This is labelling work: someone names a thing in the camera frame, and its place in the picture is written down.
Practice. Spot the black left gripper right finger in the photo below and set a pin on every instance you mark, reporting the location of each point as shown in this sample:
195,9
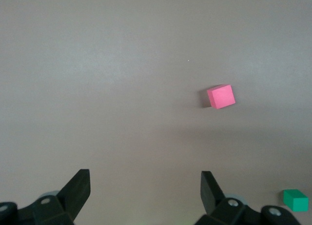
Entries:
212,198

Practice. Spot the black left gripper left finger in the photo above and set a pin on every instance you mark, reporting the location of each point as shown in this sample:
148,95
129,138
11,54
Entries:
73,198

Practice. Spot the green foam cube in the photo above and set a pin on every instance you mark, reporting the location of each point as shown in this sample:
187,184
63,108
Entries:
296,201

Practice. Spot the pink foam cube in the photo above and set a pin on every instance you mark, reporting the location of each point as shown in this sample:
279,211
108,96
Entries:
221,96

